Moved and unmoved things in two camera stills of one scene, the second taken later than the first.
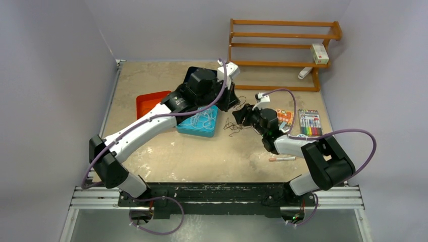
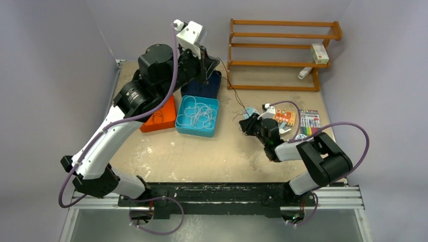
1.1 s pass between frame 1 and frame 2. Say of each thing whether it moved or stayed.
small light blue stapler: stayed
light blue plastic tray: stayed
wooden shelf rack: stayed
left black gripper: moved
